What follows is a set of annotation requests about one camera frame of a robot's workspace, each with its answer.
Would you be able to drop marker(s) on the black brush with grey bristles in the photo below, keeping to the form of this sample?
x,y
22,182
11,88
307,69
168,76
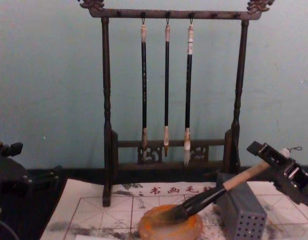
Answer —
x,y
144,87

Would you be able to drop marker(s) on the black table cloth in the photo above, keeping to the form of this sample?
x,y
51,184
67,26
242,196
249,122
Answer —
x,y
31,215

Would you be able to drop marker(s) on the dark wooden brush rack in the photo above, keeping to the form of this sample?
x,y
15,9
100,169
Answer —
x,y
106,100

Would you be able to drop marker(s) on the grey perforated metal box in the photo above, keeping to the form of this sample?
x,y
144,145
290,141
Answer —
x,y
244,202

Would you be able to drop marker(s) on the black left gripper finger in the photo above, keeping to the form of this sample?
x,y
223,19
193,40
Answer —
x,y
44,180
11,150

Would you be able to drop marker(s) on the black brush with white bristles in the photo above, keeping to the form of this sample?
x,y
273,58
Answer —
x,y
189,87

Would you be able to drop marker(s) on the thin black brush, tan bristles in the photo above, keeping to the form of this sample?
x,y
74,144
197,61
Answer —
x,y
166,87

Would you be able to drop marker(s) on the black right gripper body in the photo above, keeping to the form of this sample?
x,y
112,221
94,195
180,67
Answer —
x,y
301,196

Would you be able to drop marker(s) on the round orange ink dish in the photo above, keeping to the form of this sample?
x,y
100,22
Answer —
x,y
153,228

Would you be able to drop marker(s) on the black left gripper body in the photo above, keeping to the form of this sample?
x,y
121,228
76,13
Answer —
x,y
8,177

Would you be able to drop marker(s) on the white gridded calligraphy mat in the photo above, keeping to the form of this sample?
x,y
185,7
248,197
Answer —
x,y
98,215

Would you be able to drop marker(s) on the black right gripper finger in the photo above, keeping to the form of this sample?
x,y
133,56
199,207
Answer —
x,y
297,176
267,152

